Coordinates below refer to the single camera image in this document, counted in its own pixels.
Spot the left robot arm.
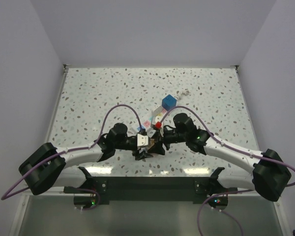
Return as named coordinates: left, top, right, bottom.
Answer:
left=19, top=123, right=150, bottom=195

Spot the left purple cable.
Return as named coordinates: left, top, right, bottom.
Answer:
left=0, top=103, right=146, bottom=212

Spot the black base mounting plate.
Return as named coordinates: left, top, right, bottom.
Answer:
left=63, top=176, right=238, bottom=205

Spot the blue cube socket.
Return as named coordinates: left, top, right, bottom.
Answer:
left=161, top=94, right=177, bottom=111

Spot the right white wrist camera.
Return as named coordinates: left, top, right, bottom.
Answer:
left=147, top=121, right=164, bottom=135

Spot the pink cube socket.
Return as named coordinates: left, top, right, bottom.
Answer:
left=148, top=138, right=155, bottom=149

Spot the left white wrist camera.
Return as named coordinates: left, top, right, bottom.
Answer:
left=137, top=134, right=150, bottom=148

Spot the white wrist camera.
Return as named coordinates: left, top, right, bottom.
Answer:
left=147, top=121, right=164, bottom=135
left=137, top=134, right=150, bottom=148

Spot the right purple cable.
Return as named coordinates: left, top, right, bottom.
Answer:
left=159, top=105, right=295, bottom=236

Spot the purple cable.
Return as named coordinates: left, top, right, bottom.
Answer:
left=0, top=103, right=146, bottom=212
left=159, top=105, right=295, bottom=236

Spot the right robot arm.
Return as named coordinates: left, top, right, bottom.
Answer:
left=148, top=113, right=291, bottom=202

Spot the white power strip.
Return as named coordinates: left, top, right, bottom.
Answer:
left=140, top=105, right=167, bottom=133

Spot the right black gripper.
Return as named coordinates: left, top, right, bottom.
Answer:
left=148, top=125, right=188, bottom=156

